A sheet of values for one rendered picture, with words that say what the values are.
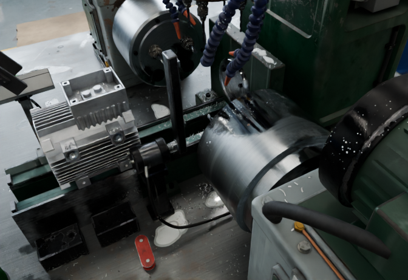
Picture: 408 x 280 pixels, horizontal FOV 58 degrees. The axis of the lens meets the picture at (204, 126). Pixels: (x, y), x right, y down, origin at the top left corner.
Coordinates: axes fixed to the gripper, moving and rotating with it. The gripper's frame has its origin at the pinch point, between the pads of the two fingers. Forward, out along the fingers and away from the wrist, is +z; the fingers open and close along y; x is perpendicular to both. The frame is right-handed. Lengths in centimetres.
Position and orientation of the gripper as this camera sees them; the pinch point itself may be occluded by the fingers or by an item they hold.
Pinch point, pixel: (8, 73)
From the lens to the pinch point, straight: 87.5
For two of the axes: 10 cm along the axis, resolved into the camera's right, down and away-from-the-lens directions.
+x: -7.5, 6.6, 0.6
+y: -4.6, -5.8, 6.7
